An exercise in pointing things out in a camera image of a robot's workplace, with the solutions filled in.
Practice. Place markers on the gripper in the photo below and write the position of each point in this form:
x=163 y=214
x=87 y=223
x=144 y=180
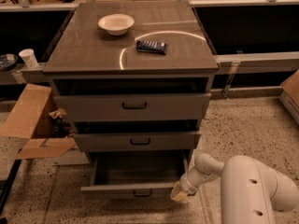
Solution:
x=188 y=184

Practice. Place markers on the grey bottom drawer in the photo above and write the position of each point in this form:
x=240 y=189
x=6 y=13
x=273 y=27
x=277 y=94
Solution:
x=136 y=174

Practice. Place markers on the grey drawer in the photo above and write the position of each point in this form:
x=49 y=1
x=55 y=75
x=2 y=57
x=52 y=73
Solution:
x=134 y=107
x=136 y=174
x=97 y=142

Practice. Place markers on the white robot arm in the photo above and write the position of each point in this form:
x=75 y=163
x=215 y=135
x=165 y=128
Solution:
x=251 y=192

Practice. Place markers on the grey top drawer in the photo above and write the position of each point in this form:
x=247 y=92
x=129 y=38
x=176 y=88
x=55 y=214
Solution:
x=134 y=107

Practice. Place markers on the grey middle drawer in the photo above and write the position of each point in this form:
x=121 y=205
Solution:
x=97 y=142

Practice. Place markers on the grey drawer cabinet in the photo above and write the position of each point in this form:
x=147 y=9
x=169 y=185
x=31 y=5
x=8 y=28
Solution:
x=89 y=61

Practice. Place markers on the cardboard box at right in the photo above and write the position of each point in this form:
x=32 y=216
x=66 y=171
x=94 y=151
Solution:
x=290 y=95

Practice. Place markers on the dark blue snack packet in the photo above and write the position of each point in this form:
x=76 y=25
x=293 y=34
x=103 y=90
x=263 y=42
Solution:
x=151 y=46

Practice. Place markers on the open cardboard box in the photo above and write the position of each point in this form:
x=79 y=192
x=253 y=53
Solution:
x=37 y=119

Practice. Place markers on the white bowl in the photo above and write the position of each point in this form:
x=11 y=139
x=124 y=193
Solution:
x=116 y=24

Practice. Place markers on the white paper cup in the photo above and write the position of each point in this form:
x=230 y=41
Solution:
x=28 y=56

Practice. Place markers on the dark round lid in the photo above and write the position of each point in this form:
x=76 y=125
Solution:
x=8 y=62

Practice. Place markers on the clear acrylic bracket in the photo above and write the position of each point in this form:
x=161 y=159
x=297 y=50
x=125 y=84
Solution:
x=231 y=74

